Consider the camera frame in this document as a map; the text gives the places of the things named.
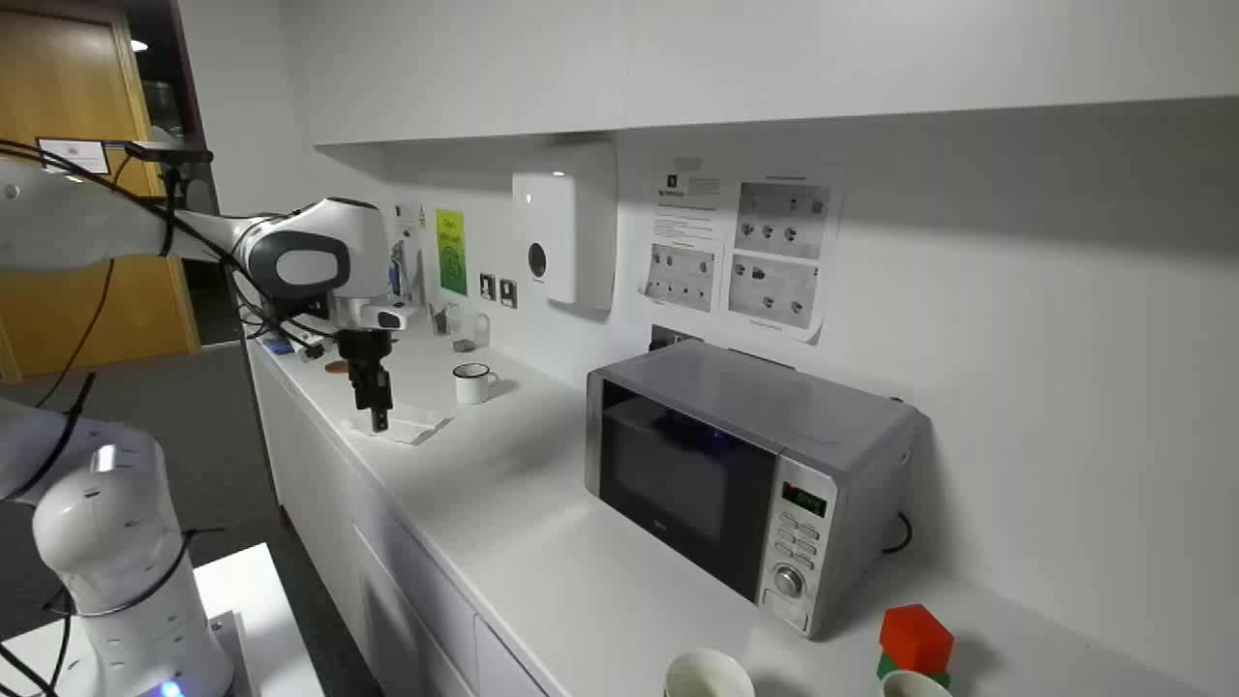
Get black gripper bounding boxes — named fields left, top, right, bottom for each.
left=338, top=323, right=395, bottom=438

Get white paper napkin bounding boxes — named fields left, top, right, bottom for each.
left=405, top=406, right=459, bottom=447
left=346, top=398, right=449, bottom=445

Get white paper cup dark inside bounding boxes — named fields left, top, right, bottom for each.
left=449, top=358, right=502, bottom=406

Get white base cabinet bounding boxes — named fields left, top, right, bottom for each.
left=246, top=345, right=556, bottom=697

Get white robot stand plate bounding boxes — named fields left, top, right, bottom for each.
left=0, top=536, right=326, bottom=697

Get white paper towel dispenser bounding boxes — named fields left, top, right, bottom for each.
left=506, top=162, right=618, bottom=323

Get paper notice with socket pictures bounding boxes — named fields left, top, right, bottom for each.
left=723, top=174, right=838, bottom=334
left=637, top=162, right=727, bottom=312

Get silver microwave oven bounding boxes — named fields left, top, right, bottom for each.
left=582, top=338, right=936, bottom=644

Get white bowl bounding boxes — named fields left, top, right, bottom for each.
left=659, top=647, right=760, bottom=697

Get wooden door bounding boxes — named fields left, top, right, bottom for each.
left=0, top=0, right=204, bottom=385

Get green block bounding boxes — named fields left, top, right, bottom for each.
left=874, top=651, right=952, bottom=691

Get red block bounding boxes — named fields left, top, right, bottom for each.
left=878, top=601, right=959, bottom=678

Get small white blue wall notice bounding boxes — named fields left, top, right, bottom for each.
left=388, top=201, right=430, bottom=304

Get green wall sign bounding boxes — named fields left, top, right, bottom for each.
left=432, top=203, right=471, bottom=298

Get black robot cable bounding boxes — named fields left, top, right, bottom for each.
left=0, top=132, right=328, bottom=511

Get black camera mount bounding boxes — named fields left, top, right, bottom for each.
left=122, top=136, right=215, bottom=210

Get white wall cabinets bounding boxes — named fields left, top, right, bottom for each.
left=283, top=0, right=1239, bottom=150

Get black microwave power cable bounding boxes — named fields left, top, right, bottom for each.
left=878, top=508, right=918, bottom=561

